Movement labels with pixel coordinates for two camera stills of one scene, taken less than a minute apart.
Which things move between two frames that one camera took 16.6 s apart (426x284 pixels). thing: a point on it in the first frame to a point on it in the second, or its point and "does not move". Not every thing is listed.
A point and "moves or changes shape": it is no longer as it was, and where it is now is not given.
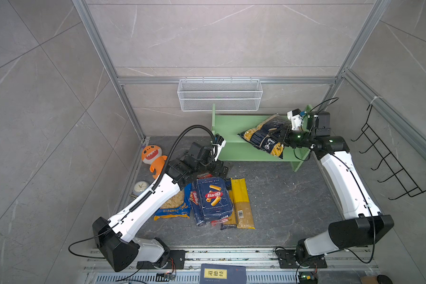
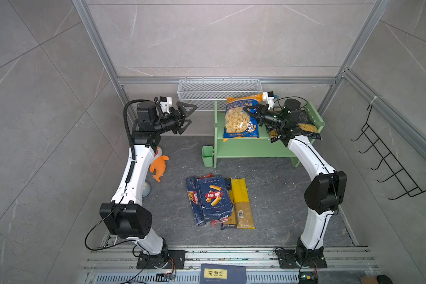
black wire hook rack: x=408 y=184 does not move
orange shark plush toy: x=152 y=154 does not move
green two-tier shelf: x=234 y=148 does not move
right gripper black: x=284 y=135 to x=265 y=112
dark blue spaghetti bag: x=231 y=223 does not move
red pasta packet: x=220 y=221 does not move
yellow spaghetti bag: x=242 y=206 does not move
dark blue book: x=222 y=274 does not move
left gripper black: x=218 y=170 to x=177 y=120
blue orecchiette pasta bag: x=178 y=206 to x=238 y=123
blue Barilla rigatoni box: x=215 y=198 does not move
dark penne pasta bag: x=258 y=135 moves or changes shape
